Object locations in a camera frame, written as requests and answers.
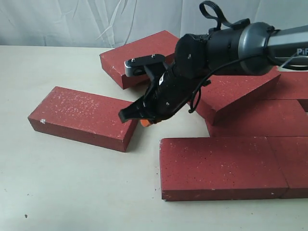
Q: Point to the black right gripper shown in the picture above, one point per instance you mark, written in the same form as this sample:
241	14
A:
171	85

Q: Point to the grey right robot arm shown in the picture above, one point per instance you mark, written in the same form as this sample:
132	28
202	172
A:
251	50

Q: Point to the red second row brick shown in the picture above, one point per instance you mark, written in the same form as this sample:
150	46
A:
265	118

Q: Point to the red third row right brick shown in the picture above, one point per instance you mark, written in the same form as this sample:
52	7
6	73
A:
291	86

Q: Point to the white fabric backdrop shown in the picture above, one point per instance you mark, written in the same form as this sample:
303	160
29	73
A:
96	23

